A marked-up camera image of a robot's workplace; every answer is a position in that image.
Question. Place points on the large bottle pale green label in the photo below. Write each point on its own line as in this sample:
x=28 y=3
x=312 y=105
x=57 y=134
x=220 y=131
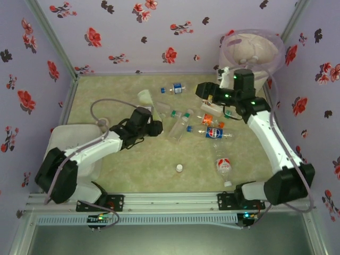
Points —
x=147 y=98

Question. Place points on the white round waste bin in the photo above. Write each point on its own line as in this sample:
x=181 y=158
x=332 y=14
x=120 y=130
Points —
x=260 y=79

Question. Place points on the translucent plastic bin liner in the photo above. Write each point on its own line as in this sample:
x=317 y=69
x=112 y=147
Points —
x=276 y=47

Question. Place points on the white bottle bird label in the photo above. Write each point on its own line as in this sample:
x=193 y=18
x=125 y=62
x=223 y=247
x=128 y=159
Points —
x=211 y=109

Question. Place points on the clear bottle orange label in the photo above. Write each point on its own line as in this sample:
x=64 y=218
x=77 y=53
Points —
x=207 y=120

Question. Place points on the long clear bottle green cap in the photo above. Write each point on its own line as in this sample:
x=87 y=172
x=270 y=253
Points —
x=179 y=127

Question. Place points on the small bottle blue label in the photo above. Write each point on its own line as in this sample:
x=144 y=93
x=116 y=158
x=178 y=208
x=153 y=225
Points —
x=176 y=88

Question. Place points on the clear Pepsi bottle blue cap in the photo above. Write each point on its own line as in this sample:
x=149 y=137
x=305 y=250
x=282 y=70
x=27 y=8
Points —
x=213 y=132

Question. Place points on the small controller circuit board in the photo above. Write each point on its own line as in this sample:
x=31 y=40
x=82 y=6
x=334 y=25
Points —
x=99 y=218
x=249 y=215

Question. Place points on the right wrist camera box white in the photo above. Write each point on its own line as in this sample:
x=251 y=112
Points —
x=225 y=77

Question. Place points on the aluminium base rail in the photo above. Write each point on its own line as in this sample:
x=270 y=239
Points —
x=170 y=203

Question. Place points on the aluminium frame post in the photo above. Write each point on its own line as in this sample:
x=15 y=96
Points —
x=295 y=16
x=53 y=34

